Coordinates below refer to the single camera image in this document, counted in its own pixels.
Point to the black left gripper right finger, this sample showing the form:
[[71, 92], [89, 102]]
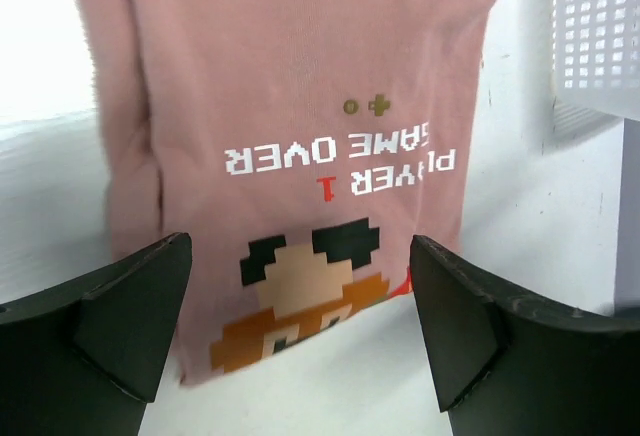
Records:
[[506, 361]]

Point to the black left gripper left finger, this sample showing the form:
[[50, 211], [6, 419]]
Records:
[[87, 356]]

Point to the pink pixel-print t-shirt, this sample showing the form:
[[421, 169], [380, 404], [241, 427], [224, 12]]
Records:
[[301, 144]]

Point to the white plastic mesh basket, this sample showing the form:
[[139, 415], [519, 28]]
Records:
[[595, 65]]

